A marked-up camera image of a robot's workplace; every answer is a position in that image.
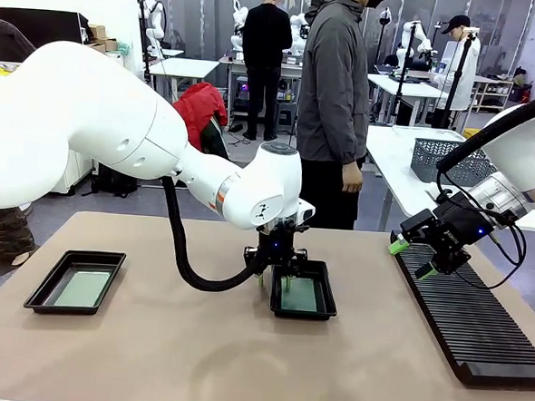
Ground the person in grey jacket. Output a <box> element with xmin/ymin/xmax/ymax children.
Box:
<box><xmin>289</xmin><ymin>0</ymin><xmax>393</xmax><ymax>231</ymax></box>

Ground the cardboard boxes stack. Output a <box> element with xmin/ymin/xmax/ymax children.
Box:
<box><xmin>83</xmin><ymin>23</ymin><xmax>120</xmax><ymax>56</ymax></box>

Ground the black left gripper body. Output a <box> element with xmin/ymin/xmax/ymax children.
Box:
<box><xmin>257</xmin><ymin>217</ymin><xmax>300</xmax><ymax>269</ymax></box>

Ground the man in black clothes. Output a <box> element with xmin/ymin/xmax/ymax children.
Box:
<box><xmin>235</xmin><ymin>0</ymin><xmax>297</xmax><ymax>143</ymax></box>

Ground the white cabinet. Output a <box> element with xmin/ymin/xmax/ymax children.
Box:
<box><xmin>49</xmin><ymin>148</ymin><xmax>97</xmax><ymax>198</ymax></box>

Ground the black slotted board rack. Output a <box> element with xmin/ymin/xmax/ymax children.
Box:
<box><xmin>381</xmin><ymin>229</ymin><xmax>535</xmax><ymax>389</ymax></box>

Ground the black computer monitor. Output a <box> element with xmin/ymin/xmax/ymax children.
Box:
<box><xmin>0</xmin><ymin>6</ymin><xmax>92</xmax><ymax>53</ymax></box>

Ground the white storage shelf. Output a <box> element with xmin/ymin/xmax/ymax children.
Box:
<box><xmin>475</xmin><ymin>77</ymin><xmax>516</xmax><ymax>115</ymax></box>

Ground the black tripod stand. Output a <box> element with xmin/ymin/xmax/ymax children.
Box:
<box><xmin>439</xmin><ymin>29</ymin><xmax>477</xmax><ymax>131</ymax></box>

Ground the person's right forearm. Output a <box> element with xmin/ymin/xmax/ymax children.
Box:
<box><xmin>342</xmin><ymin>136</ymin><xmax>368</xmax><ymax>166</ymax></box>

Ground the white rounded table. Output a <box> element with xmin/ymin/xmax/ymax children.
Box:
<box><xmin>359</xmin><ymin>123</ymin><xmax>535</xmax><ymax>248</ymax></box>

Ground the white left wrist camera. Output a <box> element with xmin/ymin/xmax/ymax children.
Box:
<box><xmin>293</xmin><ymin>200</ymin><xmax>317</xmax><ymax>225</ymax></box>

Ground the long white background desk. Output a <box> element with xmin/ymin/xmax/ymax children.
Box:
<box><xmin>365</xmin><ymin>73</ymin><xmax>449</xmax><ymax>129</ymax></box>

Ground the green circuit board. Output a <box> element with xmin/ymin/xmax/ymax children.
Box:
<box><xmin>53</xmin><ymin>268</ymin><xmax>113</xmax><ymax>311</ymax></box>
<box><xmin>279</xmin><ymin>276</ymin><xmax>321</xmax><ymax>314</ymax></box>

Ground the person's right hand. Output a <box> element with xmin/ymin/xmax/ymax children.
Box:
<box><xmin>342</xmin><ymin>161</ymin><xmax>366</xmax><ymax>194</ymax></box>

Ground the grey plastic stool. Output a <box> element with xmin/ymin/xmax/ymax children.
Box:
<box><xmin>273</xmin><ymin>99</ymin><xmax>298</xmax><ymax>137</ymax></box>

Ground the dark green jacket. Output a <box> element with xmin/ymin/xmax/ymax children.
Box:
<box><xmin>199</xmin><ymin>114</ymin><xmax>233</xmax><ymax>161</ymax></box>

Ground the black ESD tray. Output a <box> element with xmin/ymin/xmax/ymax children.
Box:
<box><xmin>23</xmin><ymin>246</ymin><xmax>128</xmax><ymax>319</ymax></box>
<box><xmin>267</xmin><ymin>256</ymin><xmax>341</xmax><ymax>323</ymax></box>

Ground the grey plastic basket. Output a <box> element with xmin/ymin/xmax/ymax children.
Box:
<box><xmin>409</xmin><ymin>137</ymin><xmax>499</xmax><ymax>188</ymax></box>

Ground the person in white coat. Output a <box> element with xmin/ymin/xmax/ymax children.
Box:
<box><xmin>428</xmin><ymin>13</ymin><xmax>483</xmax><ymax>132</ymax></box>

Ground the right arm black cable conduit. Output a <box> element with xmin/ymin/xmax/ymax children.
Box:
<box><xmin>435</xmin><ymin>78</ymin><xmax>535</xmax><ymax>178</ymax></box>

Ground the red jacket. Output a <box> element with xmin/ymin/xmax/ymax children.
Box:
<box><xmin>169</xmin><ymin>79</ymin><xmax>231</xmax><ymax>153</ymax></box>

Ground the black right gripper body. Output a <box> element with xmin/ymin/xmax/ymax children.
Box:
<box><xmin>429</xmin><ymin>191</ymin><xmax>496</xmax><ymax>269</ymax></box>

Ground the black backpack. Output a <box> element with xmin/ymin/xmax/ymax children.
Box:
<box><xmin>90</xmin><ymin>161</ymin><xmax>141</xmax><ymax>201</ymax></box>

